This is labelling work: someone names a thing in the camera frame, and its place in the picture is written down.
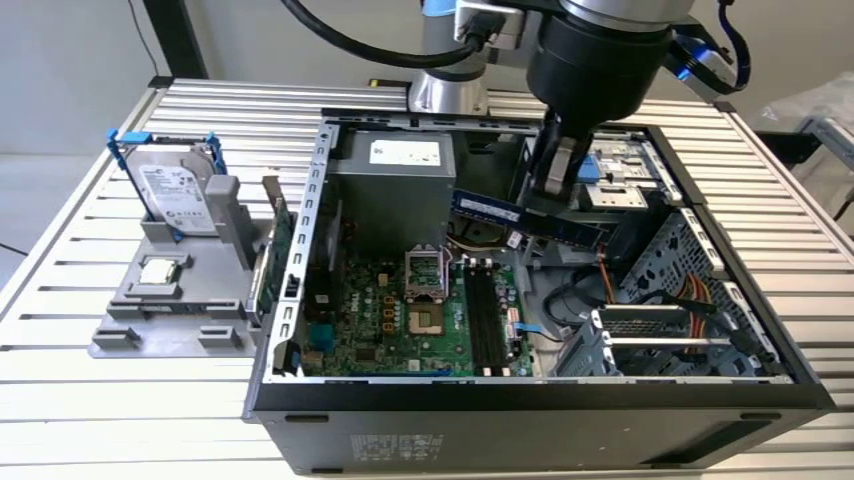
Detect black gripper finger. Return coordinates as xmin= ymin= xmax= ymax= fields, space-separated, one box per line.
xmin=523 ymin=110 xmax=596 ymax=215

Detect black RAM slot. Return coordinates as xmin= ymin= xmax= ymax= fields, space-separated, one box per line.
xmin=482 ymin=257 xmax=516 ymax=377
xmin=463 ymin=257 xmax=499 ymax=377

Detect metal drive bay cage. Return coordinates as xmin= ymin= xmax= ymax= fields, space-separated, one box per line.
xmin=512 ymin=129 xmax=683 ymax=271

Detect black round speaker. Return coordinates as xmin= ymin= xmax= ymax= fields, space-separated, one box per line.
xmin=459 ymin=220 xmax=510 ymax=247

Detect grey power supply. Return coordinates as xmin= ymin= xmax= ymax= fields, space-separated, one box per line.
xmin=325 ymin=132 xmax=459 ymax=251

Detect grey metal disk bay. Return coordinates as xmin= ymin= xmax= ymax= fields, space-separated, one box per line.
xmin=552 ymin=304 xmax=735 ymax=377

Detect metal socket cover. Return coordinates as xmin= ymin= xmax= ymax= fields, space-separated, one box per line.
xmin=403 ymin=242 xmax=447 ymax=303

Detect CPU socket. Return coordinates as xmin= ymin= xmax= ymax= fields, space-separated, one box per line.
xmin=406 ymin=302 xmax=447 ymax=337

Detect clear plastic wrap bundle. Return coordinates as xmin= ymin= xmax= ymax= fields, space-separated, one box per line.
xmin=759 ymin=69 xmax=854 ymax=132

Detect green motherboard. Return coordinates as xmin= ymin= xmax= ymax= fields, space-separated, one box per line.
xmin=299 ymin=254 xmax=535 ymax=379

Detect blue expansion slot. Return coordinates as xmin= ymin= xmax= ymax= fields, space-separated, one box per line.
xmin=346 ymin=367 xmax=455 ymax=379

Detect green graphics card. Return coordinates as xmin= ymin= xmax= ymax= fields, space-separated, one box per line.
xmin=243 ymin=172 xmax=300 ymax=326

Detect black PC case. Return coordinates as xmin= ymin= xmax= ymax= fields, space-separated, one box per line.
xmin=239 ymin=106 xmax=841 ymax=476

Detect grey parts rack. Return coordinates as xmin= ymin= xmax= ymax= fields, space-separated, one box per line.
xmin=89 ymin=174 xmax=281 ymax=359

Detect hard disk in blue carrier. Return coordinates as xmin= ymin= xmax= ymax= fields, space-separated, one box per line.
xmin=105 ymin=128 xmax=228 ymax=244

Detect silver CPU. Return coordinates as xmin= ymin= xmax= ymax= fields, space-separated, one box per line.
xmin=136 ymin=258 xmax=181 ymax=285

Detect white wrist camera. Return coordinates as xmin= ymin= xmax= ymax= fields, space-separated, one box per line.
xmin=668 ymin=24 xmax=736 ymax=97
xmin=452 ymin=0 xmax=530 ymax=51

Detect coloured power supply wires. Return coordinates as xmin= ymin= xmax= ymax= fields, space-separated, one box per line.
xmin=446 ymin=229 xmax=528 ymax=254

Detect thin orange wire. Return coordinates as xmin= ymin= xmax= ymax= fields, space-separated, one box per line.
xmin=596 ymin=249 xmax=615 ymax=306

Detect blue cable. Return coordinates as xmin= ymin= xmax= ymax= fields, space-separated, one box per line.
xmin=716 ymin=0 xmax=752 ymax=94

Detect thick black camera cable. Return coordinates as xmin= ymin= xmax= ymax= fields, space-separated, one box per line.
xmin=279 ymin=0 xmax=500 ymax=70

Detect orange wire bundle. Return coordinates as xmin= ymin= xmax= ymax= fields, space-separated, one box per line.
xmin=676 ymin=272 xmax=715 ymax=346

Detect black metal bracket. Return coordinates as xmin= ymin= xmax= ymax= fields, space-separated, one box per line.
xmin=751 ymin=129 xmax=823 ymax=167

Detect silver aluminium frame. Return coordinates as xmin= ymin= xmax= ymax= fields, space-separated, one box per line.
xmin=798 ymin=115 xmax=854 ymax=174

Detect black frame post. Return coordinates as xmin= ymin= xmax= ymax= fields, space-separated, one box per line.
xmin=143 ymin=0 xmax=209 ymax=81

